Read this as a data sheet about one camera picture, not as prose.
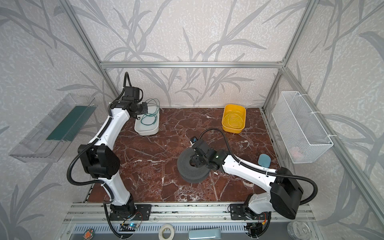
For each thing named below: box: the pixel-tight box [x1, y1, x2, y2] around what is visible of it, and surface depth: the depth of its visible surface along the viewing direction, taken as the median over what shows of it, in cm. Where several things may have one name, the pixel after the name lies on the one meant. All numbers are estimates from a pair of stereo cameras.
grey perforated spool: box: [177, 147, 211, 184], surface depth 85 cm
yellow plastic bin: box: [221, 104, 247, 134], surface depth 112 cm
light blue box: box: [188, 228, 221, 240], surface depth 66 cm
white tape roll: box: [158, 223, 175, 240], surface depth 69 cm
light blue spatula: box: [258, 153, 272, 168], surface depth 94 cm
